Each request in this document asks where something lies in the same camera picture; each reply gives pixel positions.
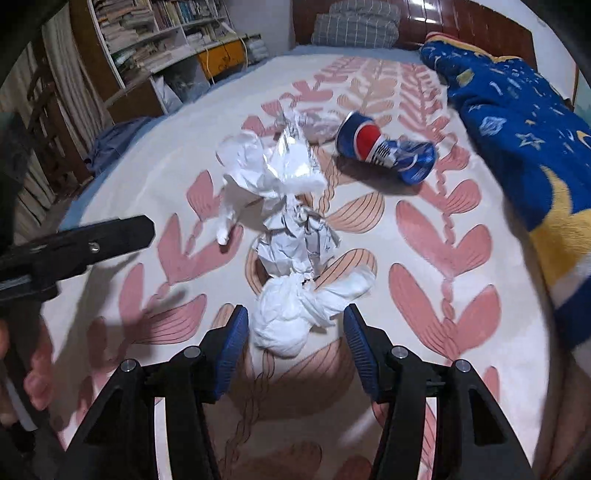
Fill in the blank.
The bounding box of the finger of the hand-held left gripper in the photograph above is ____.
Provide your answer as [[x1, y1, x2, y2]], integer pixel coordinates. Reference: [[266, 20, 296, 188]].
[[9, 215, 156, 278]]

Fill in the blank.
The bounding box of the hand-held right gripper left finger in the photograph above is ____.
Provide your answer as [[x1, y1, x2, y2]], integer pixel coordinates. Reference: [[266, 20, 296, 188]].
[[58, 304, 250, 480]]

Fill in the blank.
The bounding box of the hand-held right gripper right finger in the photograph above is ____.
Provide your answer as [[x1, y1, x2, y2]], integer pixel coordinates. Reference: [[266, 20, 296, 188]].
[[342, 303, 532, 480]]

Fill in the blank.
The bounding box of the white tissue wad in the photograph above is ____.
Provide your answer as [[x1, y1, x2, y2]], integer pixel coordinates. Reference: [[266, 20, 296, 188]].
[[249, 268, 375, 360]]

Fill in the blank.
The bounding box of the person's left hand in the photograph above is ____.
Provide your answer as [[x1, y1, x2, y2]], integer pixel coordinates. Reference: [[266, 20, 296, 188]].
[[0, 318, 56, 430]]

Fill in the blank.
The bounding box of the blue cloth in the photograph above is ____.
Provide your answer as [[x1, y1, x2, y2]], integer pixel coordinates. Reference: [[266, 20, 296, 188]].
[[83, 116, 155, 176]]

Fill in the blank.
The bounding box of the crumpled printed paper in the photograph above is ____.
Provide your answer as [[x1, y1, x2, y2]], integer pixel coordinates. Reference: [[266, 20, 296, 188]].
[[256, 196, 341, 282]]

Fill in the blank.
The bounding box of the pink leaf print sheet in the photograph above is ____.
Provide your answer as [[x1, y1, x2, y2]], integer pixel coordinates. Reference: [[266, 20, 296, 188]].
[[44, 51, 578, 480]]

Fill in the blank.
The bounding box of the dark wooden chair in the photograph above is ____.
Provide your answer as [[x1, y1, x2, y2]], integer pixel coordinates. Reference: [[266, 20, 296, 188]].
[[18, 65, 93, 195]]

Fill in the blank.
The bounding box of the large crumpled white paper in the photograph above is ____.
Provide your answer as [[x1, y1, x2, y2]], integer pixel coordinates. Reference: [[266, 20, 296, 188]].
[[216, 130, 328, 246]]

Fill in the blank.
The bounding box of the white plastic bag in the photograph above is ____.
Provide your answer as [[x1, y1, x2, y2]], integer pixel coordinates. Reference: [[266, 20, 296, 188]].
[[152, 69, 211, 114]]

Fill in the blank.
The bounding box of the small crumpled white paper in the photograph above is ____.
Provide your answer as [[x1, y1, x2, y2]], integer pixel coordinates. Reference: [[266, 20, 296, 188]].
[[270, 107, 308, 153]]

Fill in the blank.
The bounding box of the crushed blue cola can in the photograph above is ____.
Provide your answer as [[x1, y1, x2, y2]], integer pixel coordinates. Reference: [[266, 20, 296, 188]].
[[335, 111, 438, 185]]

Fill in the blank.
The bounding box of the white bookshelf with books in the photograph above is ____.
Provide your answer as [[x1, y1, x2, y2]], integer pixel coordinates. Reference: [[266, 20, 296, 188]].
[[69, 0, 264, 121]]

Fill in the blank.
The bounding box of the orange cabinet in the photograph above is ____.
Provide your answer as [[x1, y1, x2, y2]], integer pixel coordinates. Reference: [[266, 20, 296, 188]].
[[198, 41, 245, 77]]

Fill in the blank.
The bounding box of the clear plastic wrapper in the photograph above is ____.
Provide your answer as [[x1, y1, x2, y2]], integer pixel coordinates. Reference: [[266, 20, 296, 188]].
[[298, 111, 342, 144]]

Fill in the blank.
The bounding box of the blue star print blanket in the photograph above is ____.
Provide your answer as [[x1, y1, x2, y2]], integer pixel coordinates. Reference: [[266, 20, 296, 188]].
[[419, 31, 591, 356]]

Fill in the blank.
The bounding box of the grey plaid pillow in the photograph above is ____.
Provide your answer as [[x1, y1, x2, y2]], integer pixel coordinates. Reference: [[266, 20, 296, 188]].
[[329, 0, 402, 21], [311, 13, 400, 48]]

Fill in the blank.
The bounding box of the dark wooden headboard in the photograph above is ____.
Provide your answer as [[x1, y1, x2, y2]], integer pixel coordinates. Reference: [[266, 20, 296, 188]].
[[291, 0, 539, 75]]

